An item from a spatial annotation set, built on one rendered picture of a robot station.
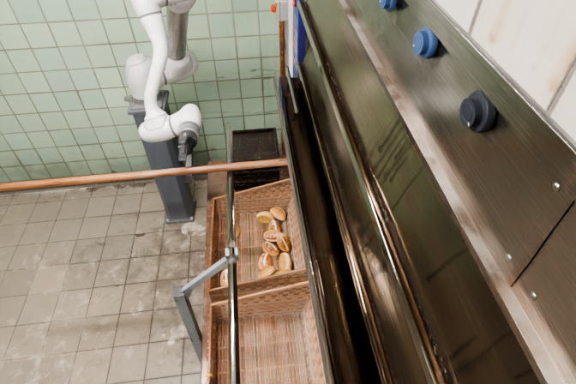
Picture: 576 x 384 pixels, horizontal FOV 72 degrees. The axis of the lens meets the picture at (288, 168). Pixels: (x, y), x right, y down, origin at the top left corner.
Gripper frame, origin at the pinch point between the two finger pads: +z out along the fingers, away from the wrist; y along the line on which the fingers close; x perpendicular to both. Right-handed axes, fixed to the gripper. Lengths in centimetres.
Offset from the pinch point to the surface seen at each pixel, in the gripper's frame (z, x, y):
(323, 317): 79, -41, -24
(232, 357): 75, -17, 2
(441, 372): 102, -51, -53
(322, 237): 55, -45, -21
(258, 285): 29, -25, 46
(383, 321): 84, -52, -29
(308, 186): 35, -44, -22
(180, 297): 41.7, 3.8, 26.0
